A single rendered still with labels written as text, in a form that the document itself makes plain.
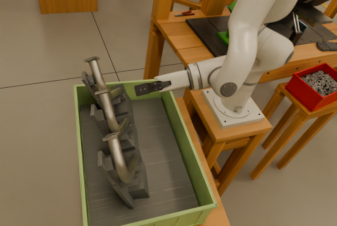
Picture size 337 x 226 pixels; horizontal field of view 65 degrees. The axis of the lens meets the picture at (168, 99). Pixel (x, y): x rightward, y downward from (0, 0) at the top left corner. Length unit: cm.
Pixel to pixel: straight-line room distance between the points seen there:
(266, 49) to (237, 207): 131
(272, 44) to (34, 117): 188
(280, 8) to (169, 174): 71
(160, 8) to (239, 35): 111
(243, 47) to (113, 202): 67
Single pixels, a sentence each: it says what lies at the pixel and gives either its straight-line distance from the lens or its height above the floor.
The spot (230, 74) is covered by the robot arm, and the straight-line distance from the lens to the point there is 71.
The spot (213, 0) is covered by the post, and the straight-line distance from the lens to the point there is 197.
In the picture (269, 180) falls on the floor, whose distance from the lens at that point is 230.
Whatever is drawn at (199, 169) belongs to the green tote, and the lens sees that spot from 98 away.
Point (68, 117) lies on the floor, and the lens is 232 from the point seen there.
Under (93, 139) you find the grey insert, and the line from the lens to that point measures 113.
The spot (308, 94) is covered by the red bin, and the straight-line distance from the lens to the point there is 166.
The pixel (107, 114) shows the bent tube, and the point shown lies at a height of 114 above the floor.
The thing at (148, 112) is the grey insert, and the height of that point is 85.
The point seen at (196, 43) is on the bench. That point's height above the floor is 88.
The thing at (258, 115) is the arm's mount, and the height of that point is 88.
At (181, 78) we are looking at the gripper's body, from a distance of 77.
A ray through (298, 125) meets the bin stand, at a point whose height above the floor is 70.
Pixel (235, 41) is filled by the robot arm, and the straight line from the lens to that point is 72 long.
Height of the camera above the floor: 178
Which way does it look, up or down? 46 degrees down
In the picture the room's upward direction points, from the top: 13 degrees clockwise
